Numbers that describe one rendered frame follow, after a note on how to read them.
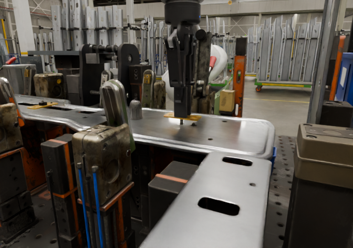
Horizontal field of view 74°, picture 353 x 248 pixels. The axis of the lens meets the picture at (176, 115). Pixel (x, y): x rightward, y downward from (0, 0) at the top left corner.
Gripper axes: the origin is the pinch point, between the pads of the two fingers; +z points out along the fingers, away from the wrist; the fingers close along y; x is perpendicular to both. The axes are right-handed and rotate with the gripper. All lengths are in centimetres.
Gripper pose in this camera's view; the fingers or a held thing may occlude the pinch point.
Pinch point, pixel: (182, 101)
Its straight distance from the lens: 54.0
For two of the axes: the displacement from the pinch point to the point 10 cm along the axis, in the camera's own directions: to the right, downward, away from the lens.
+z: 0.1, 9.7, 2.5
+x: 9.2, 1.0, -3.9
